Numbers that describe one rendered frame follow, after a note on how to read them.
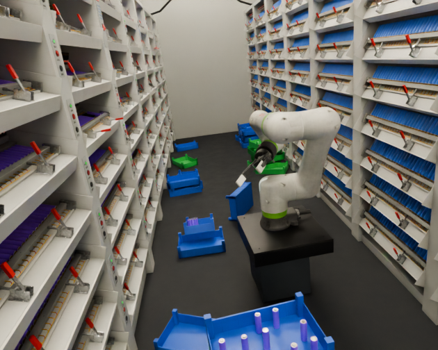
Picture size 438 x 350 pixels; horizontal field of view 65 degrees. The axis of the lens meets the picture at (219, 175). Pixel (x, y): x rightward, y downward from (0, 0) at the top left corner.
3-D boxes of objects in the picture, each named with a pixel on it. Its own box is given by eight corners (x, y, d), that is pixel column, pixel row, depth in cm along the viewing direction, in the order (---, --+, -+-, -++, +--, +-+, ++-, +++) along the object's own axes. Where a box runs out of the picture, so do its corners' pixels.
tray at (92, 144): (119, 128, 175) (120, 109, 173) (85, 160, 118) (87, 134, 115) (78, 121, 173) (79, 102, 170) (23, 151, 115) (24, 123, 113)
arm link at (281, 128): (304, 143, 127) (302, 110, 124) (271, 148, 126) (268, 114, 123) (290, 137, 144) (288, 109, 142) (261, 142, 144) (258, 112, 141)
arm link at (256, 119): (270, 144, 144) (293, 129, 144) (256, 122, 142) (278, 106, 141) (255, 135, 180) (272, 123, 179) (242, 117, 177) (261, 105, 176)
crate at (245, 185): (253, 205, 278) (244, 203, 282) (251, 182, 271) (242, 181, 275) (238, 221, 253) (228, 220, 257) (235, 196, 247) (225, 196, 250)
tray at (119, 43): (126, 52, 229) (128, 30, 225) (106, 49, 172) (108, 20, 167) (95, 46, 226) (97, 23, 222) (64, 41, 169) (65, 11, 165)
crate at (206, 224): (187, 228, 254) (185, 217, 254) (213, 223, 255) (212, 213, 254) (184, 235, 224) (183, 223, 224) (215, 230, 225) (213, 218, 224)
